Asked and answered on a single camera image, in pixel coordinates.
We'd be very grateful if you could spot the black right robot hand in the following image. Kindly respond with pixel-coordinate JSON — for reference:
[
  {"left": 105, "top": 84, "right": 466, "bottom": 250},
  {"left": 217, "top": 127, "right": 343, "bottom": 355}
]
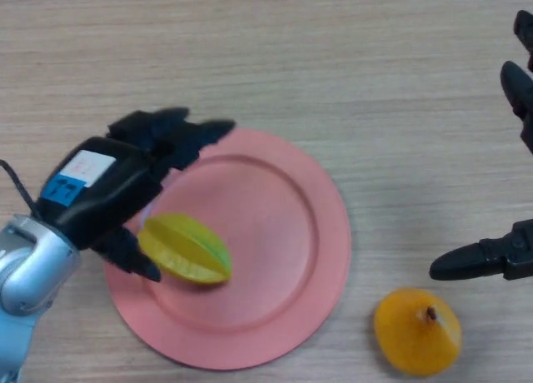
[{"left": 429, "top": 10, "right": 533, "bottom": 281}]

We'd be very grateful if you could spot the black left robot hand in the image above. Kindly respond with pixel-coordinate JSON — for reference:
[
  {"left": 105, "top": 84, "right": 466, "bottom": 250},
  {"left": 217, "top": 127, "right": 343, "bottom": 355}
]
[{"left": 35, "top": 107, "right": 237, "bottom": 283}]

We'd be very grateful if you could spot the yellow green starfruit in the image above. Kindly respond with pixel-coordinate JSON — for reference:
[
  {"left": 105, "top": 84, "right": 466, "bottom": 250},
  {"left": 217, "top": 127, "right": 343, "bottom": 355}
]
[{"left": 137, "top": 213, "right": 233, "bottom": 285}]

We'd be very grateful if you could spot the pink round plate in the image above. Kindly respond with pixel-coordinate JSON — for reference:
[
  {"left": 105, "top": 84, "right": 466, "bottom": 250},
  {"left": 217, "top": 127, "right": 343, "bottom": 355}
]
[{"left": 103, "top": 127, "right": 352, "bottom": 371}]

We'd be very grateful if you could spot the orange pear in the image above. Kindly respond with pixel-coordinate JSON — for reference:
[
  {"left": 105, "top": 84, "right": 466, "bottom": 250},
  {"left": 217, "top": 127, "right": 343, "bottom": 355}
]
[{"left": 373, "top": 287, "right": 463, "bottom": 377}]

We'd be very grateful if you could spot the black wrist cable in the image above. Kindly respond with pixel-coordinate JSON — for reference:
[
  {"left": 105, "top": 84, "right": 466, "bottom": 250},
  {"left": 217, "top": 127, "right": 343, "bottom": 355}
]
[{"left": 0, "top": 160, "right": 41, "bottom": 217}]

